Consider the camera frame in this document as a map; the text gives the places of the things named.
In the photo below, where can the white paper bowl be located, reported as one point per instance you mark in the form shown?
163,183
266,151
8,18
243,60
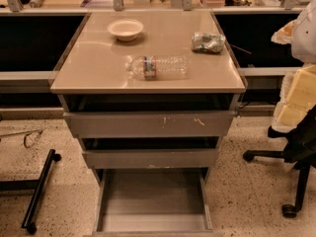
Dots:
125,30

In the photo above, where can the crumpled silver chip bag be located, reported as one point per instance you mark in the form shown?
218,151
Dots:
207,42

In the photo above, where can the open bottom grey drawer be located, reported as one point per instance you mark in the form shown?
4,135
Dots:
152,203

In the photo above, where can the grey drawer cabinet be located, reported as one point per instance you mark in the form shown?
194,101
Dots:
93,78

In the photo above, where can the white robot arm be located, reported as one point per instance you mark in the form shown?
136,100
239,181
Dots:
302,33

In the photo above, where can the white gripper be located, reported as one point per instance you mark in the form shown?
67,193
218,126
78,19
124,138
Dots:
304,39

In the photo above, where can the top grey drawer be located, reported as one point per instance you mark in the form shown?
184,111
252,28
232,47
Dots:
149,124

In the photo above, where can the middle grey drawer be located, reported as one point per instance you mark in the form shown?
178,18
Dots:
150,159

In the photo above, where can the clear plastic water bottle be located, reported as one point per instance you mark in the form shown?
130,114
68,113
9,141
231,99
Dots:
158,67

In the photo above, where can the black office chair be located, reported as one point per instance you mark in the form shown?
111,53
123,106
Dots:
300,150

